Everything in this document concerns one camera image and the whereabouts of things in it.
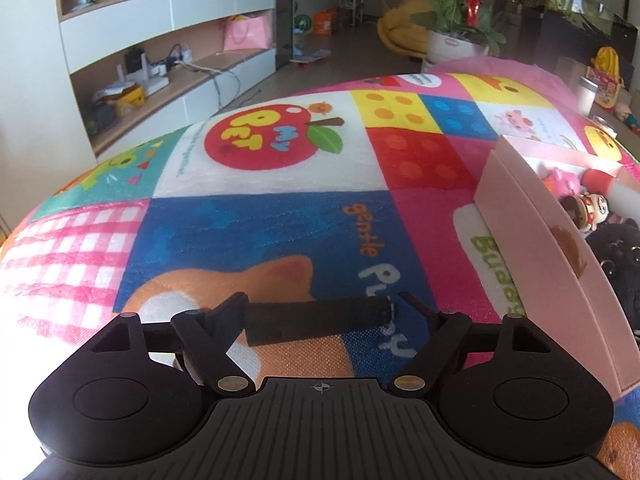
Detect pink gift bag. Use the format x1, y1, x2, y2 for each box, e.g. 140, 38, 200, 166
223, 14, 274, 52

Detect black router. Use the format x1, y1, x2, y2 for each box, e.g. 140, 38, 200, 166
124, 47, 146, 79

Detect small skateboard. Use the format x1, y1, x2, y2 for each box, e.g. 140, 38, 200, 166
290, 50, 331, 66

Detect pink cardboard box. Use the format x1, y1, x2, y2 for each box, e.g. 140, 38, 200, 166
472, 135, 640, 399

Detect large yellow plush toy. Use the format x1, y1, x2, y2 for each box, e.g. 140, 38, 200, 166
377, 0, 437, 57

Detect colourful printed blanket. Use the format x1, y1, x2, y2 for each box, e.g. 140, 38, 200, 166
0, 72, 640, 480

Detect brown haired doll figure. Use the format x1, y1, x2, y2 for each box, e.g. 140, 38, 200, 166
559, 192, 611, 234

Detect glass fish tank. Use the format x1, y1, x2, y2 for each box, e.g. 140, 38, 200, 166
515, 0, 639, 47

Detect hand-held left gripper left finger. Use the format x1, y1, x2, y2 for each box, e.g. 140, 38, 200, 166
90, 292, 254, 394

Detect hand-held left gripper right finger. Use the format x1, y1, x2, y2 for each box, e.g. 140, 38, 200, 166
392, 291, 542, 394

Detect small yellow plush toy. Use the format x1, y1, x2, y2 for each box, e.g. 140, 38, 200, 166
592, 46, 621, 77

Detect white and wood media cabinet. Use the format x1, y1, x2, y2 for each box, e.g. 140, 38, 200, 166
57, 0, 279, 159

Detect pink pig toy figure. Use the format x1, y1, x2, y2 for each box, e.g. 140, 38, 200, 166
542, 167, 584, 196

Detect small doll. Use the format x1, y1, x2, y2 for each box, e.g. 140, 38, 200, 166
617, 102, 640, 134

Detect white flower pot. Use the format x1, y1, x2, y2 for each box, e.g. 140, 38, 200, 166
425, 30, 490, 62

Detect black plush toy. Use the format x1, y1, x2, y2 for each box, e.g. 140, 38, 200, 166
585, 222, 640, 337

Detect cartoon print bag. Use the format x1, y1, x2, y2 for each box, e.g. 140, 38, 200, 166
586, 65, 624, 111

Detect yellow box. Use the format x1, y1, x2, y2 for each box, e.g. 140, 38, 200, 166
113, 87, 148, 111

